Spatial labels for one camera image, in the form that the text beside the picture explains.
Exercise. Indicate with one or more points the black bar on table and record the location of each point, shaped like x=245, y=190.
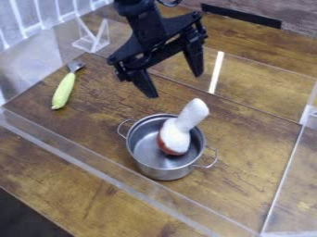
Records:
x=236, y=14

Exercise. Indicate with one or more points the yellow handled metal peeler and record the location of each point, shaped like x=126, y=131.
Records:
x=66, y=86

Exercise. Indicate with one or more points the clear acrylic tray wall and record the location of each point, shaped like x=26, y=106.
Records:
x=176, y=204

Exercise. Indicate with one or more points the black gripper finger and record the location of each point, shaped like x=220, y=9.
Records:
x=142, y=81
x=193, y=52

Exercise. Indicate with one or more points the silver metal pot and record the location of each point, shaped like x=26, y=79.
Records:
x=155, y=164

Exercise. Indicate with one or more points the clear acrylic triangular stand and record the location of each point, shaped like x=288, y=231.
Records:
x=91, y=42

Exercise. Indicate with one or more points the white plush mushroom red cap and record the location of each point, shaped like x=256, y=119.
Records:
x=174, y=133

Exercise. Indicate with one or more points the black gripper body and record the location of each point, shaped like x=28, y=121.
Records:
x=157, y=38

